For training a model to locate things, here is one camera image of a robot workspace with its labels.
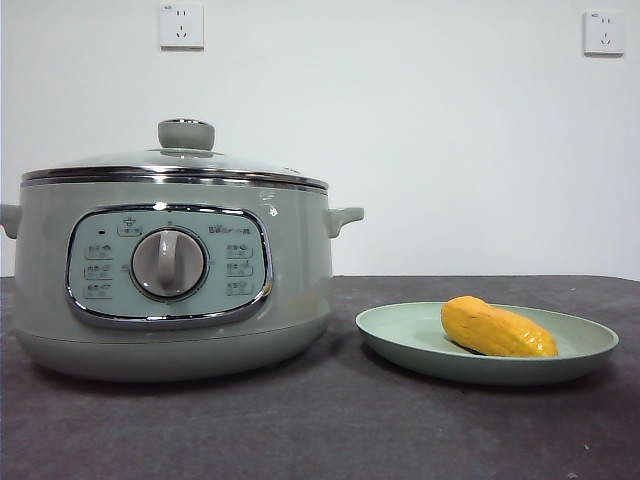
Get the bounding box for glass lid with green knob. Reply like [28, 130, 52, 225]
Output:
[20, 118, 330, 191]

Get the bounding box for pale green round plate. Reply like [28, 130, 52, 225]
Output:
[355, 300, 621, 386]

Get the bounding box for white wall socket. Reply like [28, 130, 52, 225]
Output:
[583, 10, 627, 57]
[159, 2, 206, 50]

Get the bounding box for yellow corn cob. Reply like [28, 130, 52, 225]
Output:
[440, 295, 559, 358]

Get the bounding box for pale green electric steamer pot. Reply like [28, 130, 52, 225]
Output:
[0, 177, 365, 384]

